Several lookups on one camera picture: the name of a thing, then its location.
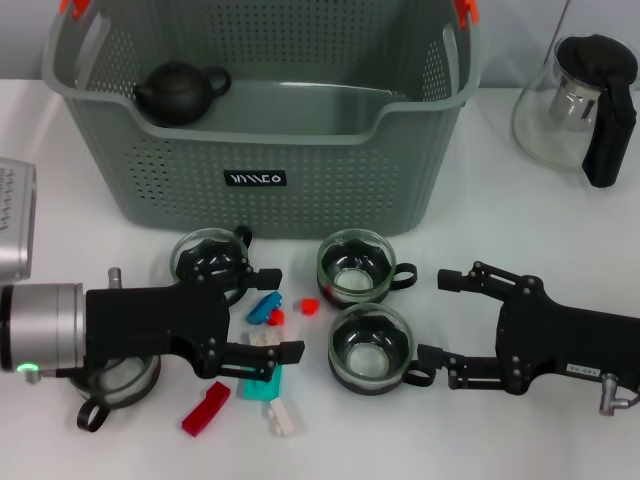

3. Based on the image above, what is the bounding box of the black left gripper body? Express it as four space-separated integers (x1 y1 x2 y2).
84 279 236 381

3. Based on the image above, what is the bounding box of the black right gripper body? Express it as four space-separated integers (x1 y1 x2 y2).
494 287 640 396

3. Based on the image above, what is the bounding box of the glass teacup black base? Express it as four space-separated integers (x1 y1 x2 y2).
316 228 419 307
67 349 164 434
168 225 254 306
328 303 436 397

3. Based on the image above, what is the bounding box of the grey perforated storage basket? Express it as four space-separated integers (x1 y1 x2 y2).
42 0 484 239

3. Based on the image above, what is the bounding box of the white flat toy brick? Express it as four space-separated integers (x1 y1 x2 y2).
242 329 284 347

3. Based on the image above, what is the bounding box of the blue toy brick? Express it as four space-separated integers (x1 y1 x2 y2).
244 292 284 326

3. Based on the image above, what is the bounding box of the teal square toy plate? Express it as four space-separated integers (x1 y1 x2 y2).
236 367 285 404

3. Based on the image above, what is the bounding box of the white studded toy brick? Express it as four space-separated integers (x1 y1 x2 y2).
266 398 305 438

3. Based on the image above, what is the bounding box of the dark red long brick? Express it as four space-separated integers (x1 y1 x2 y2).
180 380 232 439

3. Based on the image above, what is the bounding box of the black clay teapot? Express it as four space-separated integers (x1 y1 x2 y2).
132 60 233 126

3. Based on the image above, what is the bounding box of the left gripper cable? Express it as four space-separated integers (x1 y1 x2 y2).
17 362 91 386

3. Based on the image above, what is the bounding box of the glass teapot black handle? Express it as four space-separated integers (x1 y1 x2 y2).
510 33 640 189

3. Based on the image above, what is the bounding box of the orange basket handle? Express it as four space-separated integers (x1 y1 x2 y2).
59 0 481 29

